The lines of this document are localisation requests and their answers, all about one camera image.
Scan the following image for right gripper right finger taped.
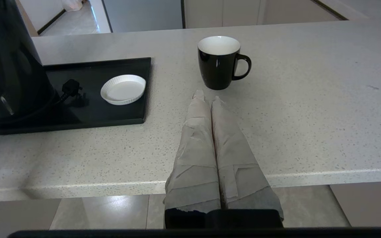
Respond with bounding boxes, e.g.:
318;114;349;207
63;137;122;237
211;96;284;218

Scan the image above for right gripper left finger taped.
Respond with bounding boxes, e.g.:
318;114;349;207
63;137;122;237
164;89;222;210

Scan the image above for black mug white inside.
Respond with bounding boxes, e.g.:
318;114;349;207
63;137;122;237
197;36;252;90

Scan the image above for black electric kettle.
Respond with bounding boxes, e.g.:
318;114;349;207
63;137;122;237
0;0;59;119

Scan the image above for black rectangular serving tray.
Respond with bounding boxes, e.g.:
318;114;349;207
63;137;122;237
0;58;152;137

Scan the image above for white round saucer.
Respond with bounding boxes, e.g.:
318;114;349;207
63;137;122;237
100;74;147;105

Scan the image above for beige kitchen base cabinets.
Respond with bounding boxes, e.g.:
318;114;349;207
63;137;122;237
183;0;348;29

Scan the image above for white plastic bag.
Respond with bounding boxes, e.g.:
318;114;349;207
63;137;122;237
62;0;83;12

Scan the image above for black power plug with cord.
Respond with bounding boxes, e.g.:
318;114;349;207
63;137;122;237
22;79;89;119

